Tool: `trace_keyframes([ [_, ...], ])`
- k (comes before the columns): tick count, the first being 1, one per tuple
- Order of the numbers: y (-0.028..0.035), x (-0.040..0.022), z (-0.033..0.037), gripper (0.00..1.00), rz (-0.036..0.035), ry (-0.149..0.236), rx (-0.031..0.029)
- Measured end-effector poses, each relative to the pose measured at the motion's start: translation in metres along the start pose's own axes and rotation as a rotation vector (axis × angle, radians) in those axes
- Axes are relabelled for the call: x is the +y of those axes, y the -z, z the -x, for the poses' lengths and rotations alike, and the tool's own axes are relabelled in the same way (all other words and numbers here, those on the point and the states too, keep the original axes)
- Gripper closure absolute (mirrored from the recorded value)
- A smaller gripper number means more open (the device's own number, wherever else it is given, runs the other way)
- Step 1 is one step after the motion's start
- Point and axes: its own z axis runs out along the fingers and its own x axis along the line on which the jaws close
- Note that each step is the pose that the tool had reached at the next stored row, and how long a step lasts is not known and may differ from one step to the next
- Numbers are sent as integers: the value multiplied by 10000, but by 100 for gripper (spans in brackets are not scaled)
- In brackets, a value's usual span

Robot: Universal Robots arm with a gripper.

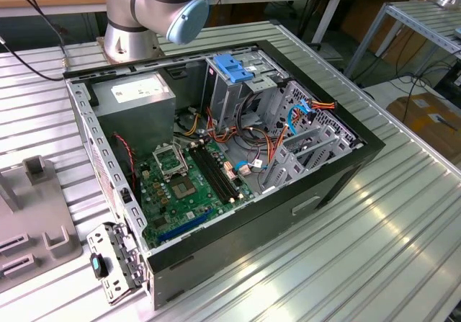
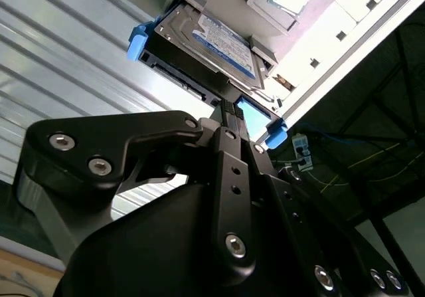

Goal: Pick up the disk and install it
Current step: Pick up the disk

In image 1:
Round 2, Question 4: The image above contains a blue data wire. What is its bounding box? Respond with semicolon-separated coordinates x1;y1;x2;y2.
233;98;313;174

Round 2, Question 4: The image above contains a red yellow disk power wire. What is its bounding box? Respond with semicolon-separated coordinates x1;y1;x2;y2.
264;97;338;166

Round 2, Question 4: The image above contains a silver disk bay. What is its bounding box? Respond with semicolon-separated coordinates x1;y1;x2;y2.
257;80;364;197

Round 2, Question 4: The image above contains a black RAM slot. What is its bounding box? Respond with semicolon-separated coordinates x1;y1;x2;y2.
203;143;241;198
194;146;236;202
189;148;233;205
199;145;238;200

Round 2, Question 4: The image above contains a green motherboard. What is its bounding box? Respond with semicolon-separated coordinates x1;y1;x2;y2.
138;140;259;249

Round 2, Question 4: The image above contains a silver optical drive cage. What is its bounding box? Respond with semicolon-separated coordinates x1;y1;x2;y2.
201;46;289;121

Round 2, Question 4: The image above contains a CPU socket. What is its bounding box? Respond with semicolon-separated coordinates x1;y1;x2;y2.
171;177;198;201

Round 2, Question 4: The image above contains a metal socket cover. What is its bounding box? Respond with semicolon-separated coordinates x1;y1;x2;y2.
153;143;190;182

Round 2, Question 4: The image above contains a blue plastic drive latch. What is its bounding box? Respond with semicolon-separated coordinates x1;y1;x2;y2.
212;53;266;84

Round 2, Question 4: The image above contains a black open PC case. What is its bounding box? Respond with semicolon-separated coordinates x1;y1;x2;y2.
63;40;386;310

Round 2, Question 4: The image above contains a blue expansion slot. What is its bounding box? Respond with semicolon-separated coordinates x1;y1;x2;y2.
157;208;214;244

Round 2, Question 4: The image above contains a grey power supply unit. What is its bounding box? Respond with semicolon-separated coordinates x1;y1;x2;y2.
90;70;177;161

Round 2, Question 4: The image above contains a black case fan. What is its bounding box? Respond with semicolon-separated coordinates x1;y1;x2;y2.
109;130;141;197

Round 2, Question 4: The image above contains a large cardboard box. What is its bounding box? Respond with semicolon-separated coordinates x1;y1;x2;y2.
387;91;461;159

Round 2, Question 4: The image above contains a grey parts rack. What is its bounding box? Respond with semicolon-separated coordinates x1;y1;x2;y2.
0;156;84;294

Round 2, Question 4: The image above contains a metal slat side table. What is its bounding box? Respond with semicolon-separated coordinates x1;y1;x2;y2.
344;0;461;80

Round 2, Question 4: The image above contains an orange red wire bundle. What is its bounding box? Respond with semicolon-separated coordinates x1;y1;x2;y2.
205;105;289;164

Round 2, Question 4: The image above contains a silver hinged rear bracket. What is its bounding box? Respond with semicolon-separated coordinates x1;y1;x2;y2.
86;220;151;307

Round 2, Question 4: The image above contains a brown square base plate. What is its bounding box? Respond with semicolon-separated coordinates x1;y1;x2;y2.
96;36;162;66

